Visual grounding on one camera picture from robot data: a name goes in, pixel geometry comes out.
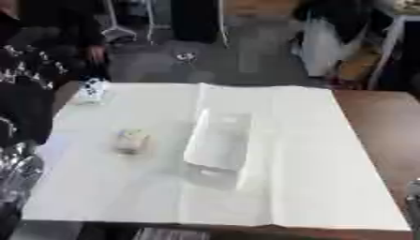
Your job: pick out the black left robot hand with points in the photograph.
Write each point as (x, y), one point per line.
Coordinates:
(24, 109)

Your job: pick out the white open box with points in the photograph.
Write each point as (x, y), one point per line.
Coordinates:
(219, 140)

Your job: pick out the black and white small toy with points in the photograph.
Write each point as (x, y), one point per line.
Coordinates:
(91, 90)

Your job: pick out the person's hand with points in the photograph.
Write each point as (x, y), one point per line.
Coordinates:
(96, 53)

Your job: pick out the person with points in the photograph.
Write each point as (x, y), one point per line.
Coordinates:
(60, 22)

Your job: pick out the pale small block toy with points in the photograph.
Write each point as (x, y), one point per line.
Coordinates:
(131, 141)

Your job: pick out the black cabinet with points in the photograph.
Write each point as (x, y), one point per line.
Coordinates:
(194, 18)

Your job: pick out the white hanging bag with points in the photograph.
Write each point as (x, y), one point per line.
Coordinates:
(320, 47)

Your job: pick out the yellow bag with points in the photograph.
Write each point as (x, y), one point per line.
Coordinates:
(358, 65)

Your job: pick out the white table leg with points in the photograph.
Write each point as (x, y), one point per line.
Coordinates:
(385, 47)

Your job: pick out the white chair frame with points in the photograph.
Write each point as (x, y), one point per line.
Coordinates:
(123, 31)

